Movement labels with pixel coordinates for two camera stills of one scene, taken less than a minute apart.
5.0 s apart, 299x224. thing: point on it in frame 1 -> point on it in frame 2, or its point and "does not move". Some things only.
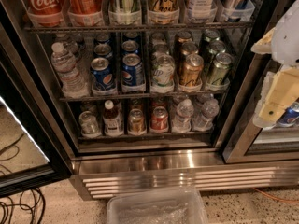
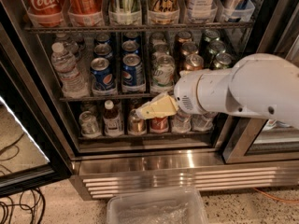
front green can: (220, 69) does not move
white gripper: (289, 39) -> (186, 91)
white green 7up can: (163, 71) does not move
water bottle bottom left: (181, 122) does not move
